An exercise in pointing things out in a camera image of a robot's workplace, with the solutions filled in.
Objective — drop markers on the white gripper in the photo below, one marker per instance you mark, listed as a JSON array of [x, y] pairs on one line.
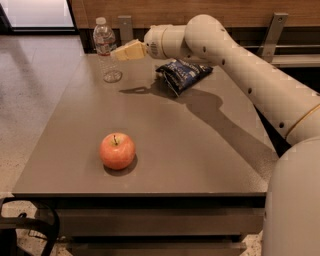
[[152, 42]]

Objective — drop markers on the clear plastic water bottle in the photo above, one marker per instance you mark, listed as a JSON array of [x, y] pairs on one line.
[[105, 43]]

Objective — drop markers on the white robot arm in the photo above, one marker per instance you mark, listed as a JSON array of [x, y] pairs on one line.
[[291, 224]]

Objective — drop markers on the blue chip bag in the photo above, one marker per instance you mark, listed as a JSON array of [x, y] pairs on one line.
[[181, 75]]

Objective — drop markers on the red apple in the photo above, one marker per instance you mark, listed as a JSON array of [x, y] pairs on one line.
[[117, 151]]

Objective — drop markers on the grey table drawer unit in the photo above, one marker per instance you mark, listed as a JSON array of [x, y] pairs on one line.
[[158, 226]]

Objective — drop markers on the black chair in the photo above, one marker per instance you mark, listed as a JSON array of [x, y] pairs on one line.
[[9, 225]]

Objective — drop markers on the left metal bracket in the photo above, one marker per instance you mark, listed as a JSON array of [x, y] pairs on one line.
[[125, 28]]

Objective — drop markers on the metal bracket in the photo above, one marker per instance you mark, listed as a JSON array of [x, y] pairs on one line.
[[125, 28], [267, 49]]

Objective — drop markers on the right metal bracket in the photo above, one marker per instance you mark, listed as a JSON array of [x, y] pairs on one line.
[[267, 49]]

